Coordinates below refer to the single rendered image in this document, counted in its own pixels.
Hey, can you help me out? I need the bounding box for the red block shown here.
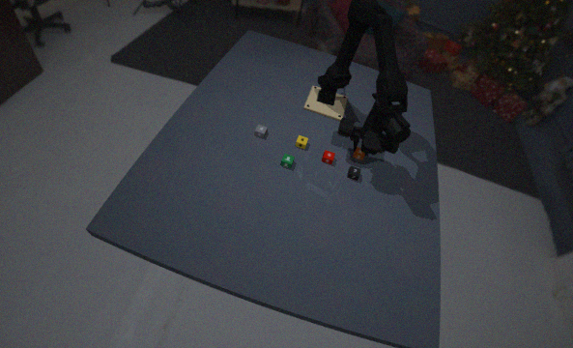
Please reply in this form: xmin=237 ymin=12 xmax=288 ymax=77
xmin=322 ymin=150 xmax=335 ymax=164

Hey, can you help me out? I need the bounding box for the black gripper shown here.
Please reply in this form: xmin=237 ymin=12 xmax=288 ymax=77
xmin=337 ymin=115 xmax=399 ymax=154

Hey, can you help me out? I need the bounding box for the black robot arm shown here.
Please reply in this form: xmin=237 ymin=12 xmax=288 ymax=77
xmin=316 ymin=0 xmax=411 ymax=155

